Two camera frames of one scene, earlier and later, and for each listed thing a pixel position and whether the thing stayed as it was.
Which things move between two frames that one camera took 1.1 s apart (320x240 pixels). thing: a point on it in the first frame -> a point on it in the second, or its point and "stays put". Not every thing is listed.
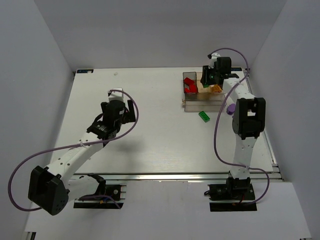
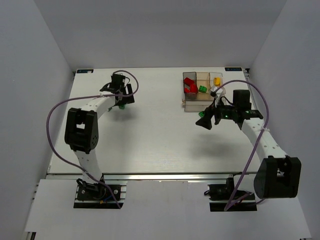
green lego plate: x=204 y=116 stays put
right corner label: x=236 y=69 stays put
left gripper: x=119 y=117 -> x=127 y=97
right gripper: x=207 y=77 -> x=216 y=114
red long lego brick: x=188 y=81 stays put
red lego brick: x=193 y=89 stays put
